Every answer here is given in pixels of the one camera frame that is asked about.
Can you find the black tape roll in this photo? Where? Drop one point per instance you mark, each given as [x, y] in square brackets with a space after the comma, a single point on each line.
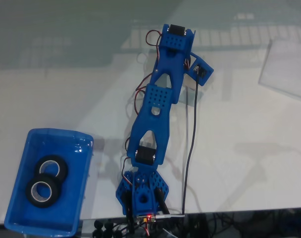
[64, 168]
[29, 196]

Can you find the blue plastic bin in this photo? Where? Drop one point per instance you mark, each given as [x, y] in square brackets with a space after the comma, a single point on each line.
[71, 198]

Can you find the black table clamp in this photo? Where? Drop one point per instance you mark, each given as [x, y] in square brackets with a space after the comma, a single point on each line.
[127, 203]
[161, 200]

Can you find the black round knob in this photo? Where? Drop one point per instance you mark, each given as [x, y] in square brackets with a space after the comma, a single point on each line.
[97, 233]
[98, 224]
[117, 233]
[108, 226]

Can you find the clear plastic sheet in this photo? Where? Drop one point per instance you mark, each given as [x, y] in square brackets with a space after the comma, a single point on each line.
[286, 67]

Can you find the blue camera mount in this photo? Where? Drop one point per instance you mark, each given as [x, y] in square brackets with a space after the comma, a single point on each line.
[206, 74]

